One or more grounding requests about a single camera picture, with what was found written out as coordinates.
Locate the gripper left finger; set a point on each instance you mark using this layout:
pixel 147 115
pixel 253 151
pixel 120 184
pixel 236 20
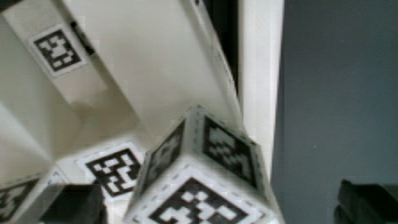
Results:
pixel 79 206

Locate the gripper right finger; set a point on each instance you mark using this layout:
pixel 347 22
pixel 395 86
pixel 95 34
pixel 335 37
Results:
pixel 367 204

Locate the white chair seat part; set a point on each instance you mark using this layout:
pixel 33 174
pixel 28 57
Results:
pixel 70 132

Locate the white tagged cube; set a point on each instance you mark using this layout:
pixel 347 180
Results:
pixel 202 184

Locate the white chair back frame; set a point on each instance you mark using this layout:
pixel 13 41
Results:
pixel 156 41

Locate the white U-shaped fence frame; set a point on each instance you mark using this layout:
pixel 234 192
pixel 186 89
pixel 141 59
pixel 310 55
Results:
pixel 260 38

